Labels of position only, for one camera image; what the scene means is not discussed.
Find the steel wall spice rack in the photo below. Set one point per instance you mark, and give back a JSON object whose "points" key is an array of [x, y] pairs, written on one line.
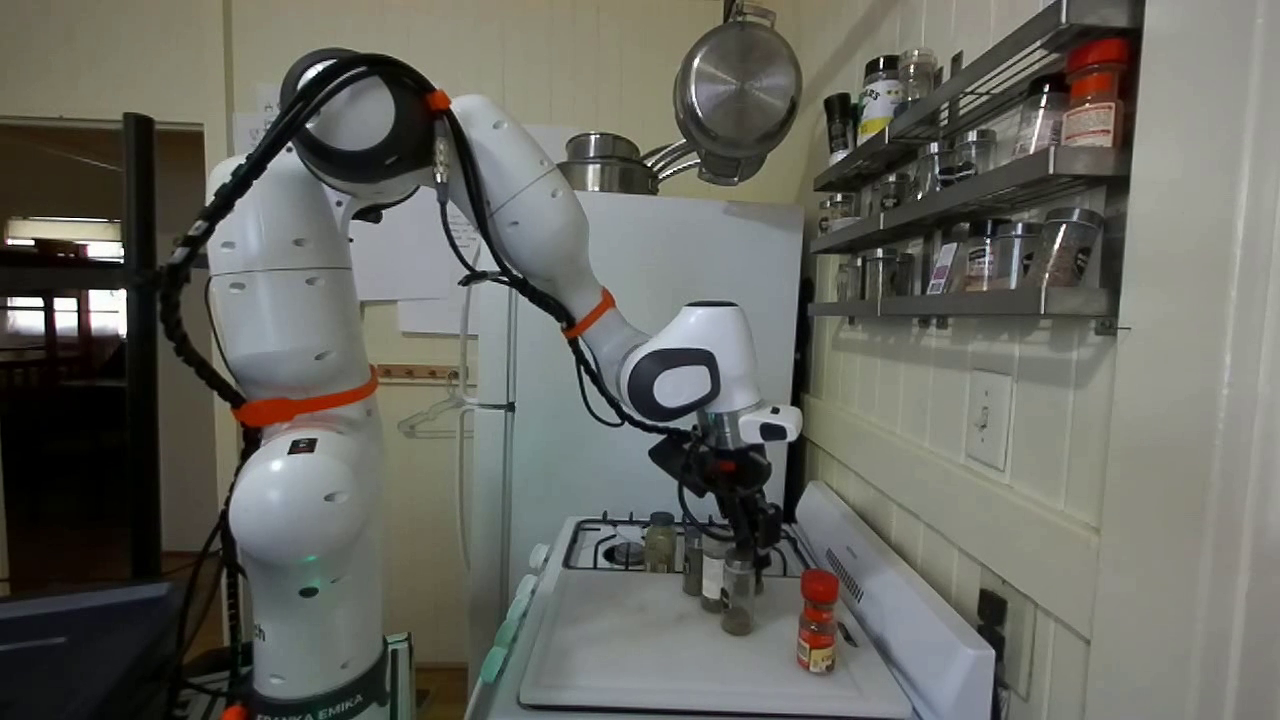
{"points": [[962, 195]]}

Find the glass spice jar steel lid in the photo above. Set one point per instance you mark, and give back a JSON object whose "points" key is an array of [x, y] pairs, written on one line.
{"points": [[874, 275], [1069, 250], [1031, 127], [1019, 255]]}

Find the white refrigerator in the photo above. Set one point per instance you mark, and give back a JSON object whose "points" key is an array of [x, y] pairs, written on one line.
{"points": [[626, 345]]}

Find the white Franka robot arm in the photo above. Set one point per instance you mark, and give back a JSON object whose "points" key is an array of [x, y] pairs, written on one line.
{"points": [[293, 533]]}

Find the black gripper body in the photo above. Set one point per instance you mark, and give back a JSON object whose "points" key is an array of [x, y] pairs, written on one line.
{"points": [[715, 465]]}

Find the clear glass shaker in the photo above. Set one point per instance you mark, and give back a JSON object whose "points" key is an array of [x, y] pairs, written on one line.
{"points": [[662, 540]]}

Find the red capped rack jar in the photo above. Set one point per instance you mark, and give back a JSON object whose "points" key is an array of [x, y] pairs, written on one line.
{"points": [[1096, 88]]}

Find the black burner grate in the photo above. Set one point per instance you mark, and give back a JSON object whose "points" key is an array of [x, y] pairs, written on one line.
{"points": [[604, 547]]}

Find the grey pepper shaker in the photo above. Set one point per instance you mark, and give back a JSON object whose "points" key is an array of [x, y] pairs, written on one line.
{"points": [[694, 569]]}

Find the hanging steel pan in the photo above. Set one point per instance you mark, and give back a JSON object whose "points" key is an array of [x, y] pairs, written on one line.
{"points": [[736, 85]]}

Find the small glass salt cellar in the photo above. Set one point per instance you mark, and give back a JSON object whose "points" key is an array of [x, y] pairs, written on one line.
{"points": [[736, 619]]}

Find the white labelled spice jar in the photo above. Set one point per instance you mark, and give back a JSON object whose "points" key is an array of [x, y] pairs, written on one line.
{"points": [[944, 261]]}

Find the dark bottle white label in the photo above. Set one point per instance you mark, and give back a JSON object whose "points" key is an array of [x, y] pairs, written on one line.
{"points": [[836, 127]]}

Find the black vertical pole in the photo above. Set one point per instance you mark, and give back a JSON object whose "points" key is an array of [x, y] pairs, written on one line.
{"points": [[141, 345]]}

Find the steel pot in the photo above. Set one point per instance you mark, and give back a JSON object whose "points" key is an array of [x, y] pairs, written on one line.
{"points": [[604, 162]]}

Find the white gas stove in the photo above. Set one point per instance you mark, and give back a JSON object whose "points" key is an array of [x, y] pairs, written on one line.
{"points": [[665, 654]]}

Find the white wall outlet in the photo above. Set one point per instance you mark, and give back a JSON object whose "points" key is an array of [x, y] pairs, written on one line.
{"points": [[988, 421]]}

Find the dark laptop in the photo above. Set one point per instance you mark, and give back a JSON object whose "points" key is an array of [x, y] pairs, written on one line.
{"points": [[82, 654]]}

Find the white clothes hanger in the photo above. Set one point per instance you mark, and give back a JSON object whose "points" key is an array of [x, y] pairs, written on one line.
{"points": [[433, 416]]}

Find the red capped spice bottle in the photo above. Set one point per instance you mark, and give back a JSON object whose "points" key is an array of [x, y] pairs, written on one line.
{"points": [[816, 624]]}

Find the large white spice container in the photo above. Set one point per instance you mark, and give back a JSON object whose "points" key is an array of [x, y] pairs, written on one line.
{"points": [[883, 103]]}

